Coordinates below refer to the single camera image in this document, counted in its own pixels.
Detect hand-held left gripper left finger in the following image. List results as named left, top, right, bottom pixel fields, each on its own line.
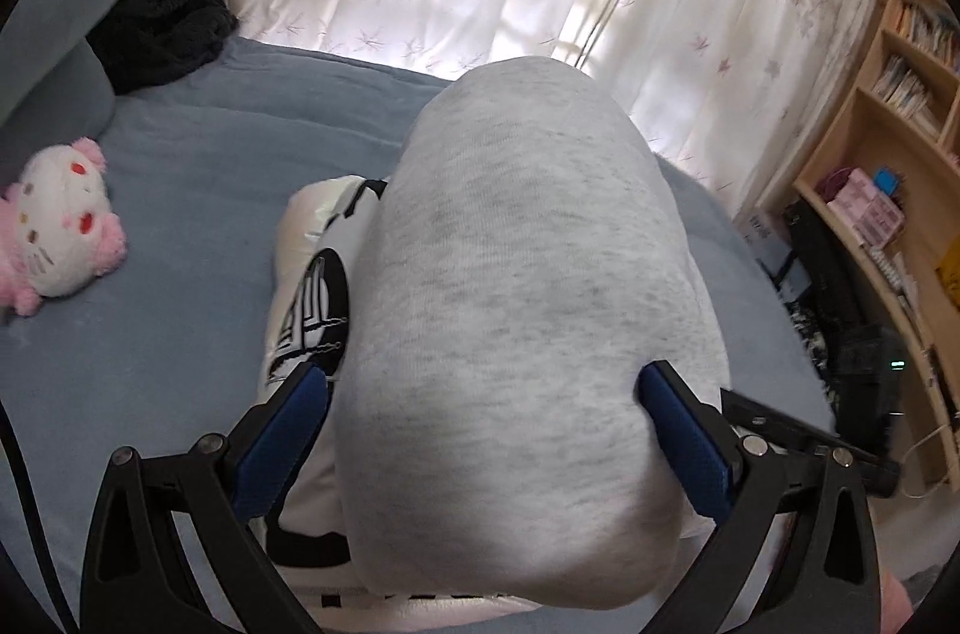
left=79, top=362, right=335, bottom=634

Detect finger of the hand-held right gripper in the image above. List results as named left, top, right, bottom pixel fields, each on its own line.
left=720, top=386, right=901, bottom=496

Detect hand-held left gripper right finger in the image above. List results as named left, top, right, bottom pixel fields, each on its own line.
left=636, top=360, right=882, bottom=634

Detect light grey zip hoodie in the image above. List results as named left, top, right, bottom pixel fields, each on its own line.
left=330, top=55, right=734, bottom=611

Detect black speckled cloth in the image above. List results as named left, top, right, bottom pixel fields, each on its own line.
left=784, top=300, right=833, bottom=395

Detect black and white printed garment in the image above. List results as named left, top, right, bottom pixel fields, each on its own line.
left=255, top=175, right=713, bottom=634

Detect black bag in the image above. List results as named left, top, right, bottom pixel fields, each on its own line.
left=784, top=203, right=905, bottom=455

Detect white labelled box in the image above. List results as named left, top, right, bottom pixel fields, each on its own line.
left=739, top=210, right=781, bottom=245

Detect yellow flat item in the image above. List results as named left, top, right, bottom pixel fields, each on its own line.
left=934, top=251, right=960, bottom=298

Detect cream shiny padded jacket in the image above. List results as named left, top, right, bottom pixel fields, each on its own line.
left=270, top=175, right=361, bottom=305

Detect pink box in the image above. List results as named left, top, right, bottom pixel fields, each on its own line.
left=832, top=169, right=905, bottom=245

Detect wooden bookshelf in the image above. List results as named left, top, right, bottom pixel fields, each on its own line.
left=754, top=0, right=960, bottom=492

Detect pink and white plush toy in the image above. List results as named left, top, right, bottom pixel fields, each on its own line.
left=0, top=135, right=128, bottom=316

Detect rows of shelf books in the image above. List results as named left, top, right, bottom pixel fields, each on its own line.
left=870, top=0, right=960, bottom=140

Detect black fluffy cloth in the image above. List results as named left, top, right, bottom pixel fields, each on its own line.
left=86, top=0, right=239, bottom=95

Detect blue pillow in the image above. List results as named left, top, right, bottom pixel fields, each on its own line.
left=0, top=0, right=155, bottom=178

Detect black cable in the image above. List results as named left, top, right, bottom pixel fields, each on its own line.
left=0, top=394, right=76, bottom=634

